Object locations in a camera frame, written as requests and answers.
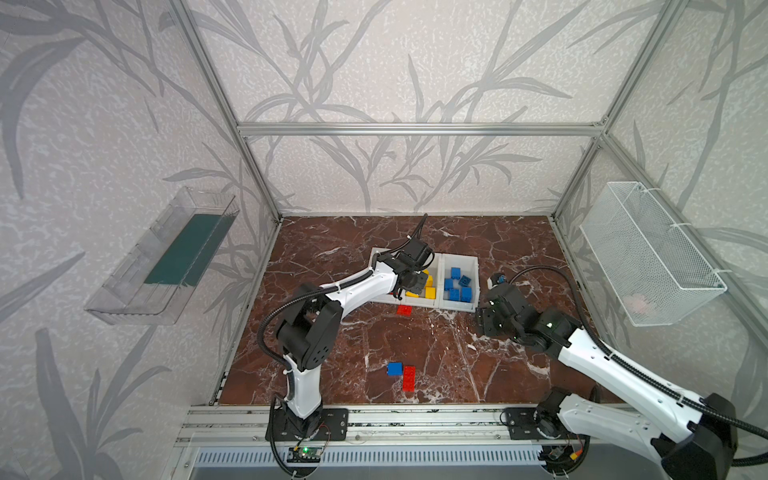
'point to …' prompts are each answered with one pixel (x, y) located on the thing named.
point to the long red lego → (409, 378)
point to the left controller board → (304, 454)
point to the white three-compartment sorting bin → (453, 283)
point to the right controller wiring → (565, 453)
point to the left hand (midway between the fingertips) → (419, 272)
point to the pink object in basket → (636, 304)
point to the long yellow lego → (410, 294)
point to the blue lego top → (466, 294)
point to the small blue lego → (454, 294)
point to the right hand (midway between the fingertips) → (485, 305)
